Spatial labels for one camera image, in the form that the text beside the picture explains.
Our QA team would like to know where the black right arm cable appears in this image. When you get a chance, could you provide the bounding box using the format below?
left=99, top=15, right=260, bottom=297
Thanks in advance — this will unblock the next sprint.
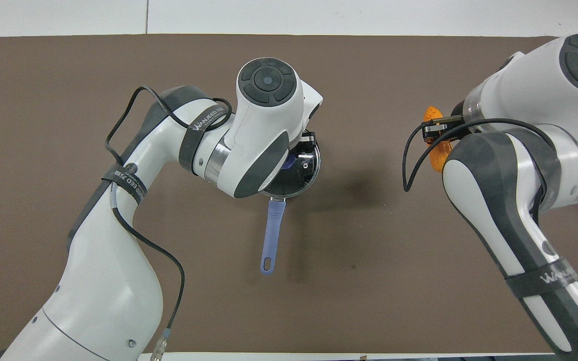
left=402, top=115, right=551, bottom=227

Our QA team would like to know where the orange corn cob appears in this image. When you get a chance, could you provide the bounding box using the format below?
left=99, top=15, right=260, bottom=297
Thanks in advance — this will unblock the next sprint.
left=423, top=105, right=454, bottom=174

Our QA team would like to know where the black velcro arm strap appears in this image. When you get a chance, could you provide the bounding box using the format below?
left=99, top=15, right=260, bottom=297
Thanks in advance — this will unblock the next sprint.
left=101, top=162, right=148, bottom=205
left=178, top=102, right=233, bottom=175
left=505, top=257, right=578, bottom=300

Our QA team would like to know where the glass lid with blue knob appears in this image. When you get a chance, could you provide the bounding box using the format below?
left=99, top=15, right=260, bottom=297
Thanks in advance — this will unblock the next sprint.
left=260, top=142, right=322, bottom=199

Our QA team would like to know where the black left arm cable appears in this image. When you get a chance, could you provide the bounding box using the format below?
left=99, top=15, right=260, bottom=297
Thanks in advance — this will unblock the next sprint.
left=104, top=86, right=233, bottom=361

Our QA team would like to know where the dark blue pot with handle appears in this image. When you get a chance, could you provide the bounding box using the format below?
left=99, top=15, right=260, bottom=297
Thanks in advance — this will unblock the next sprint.
left=259, top=140, right=322, bottom=275

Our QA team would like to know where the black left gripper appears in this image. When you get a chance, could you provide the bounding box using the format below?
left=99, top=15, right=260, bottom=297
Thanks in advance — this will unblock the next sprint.
left=289, top=130, right=319, bottom=185

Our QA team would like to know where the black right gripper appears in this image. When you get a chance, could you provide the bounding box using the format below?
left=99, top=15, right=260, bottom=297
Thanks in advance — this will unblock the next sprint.
left=422, top=100, right=471, bottom=145

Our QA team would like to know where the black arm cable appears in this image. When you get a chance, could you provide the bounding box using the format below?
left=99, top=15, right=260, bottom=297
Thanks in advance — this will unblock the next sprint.
left=104, top=86, right=233, bottom=361
left=402, top=115, right=551, bottom=227

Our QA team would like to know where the brown table mat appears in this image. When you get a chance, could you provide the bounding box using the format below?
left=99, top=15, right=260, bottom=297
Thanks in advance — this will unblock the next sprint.
left=0, top=34, right=578, bottom=354

